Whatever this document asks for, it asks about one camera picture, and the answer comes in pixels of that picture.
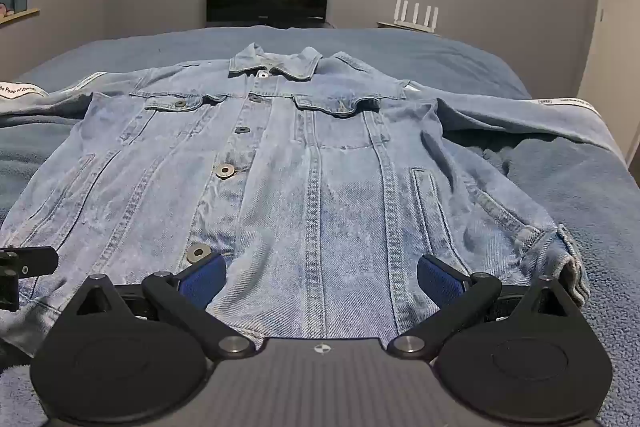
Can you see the light blue denim jeans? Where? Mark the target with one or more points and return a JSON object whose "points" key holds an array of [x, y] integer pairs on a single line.
{"points": [[310, 187]]}

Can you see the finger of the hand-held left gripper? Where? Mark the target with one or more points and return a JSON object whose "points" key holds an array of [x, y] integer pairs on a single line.
{"points": [[26, 259]]}

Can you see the wooden window sill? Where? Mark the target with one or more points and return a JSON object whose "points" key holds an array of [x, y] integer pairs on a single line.
{"points": [[17, 17]]}

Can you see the white router with antennas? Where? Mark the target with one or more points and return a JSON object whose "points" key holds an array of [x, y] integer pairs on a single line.
{"points": [[416, 16]]}

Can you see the white door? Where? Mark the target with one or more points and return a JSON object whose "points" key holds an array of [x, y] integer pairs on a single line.
{"points": [[616, 47]]}

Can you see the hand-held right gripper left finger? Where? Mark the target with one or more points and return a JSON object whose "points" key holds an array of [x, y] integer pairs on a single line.
{"points": [[204, 278]]}

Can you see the blue fleece blanket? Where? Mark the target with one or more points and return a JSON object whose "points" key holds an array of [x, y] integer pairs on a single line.
{"points": [[560, 227]]}

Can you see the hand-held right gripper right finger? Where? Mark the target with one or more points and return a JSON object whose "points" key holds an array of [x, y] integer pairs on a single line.
{"points": [[440, 278]]}

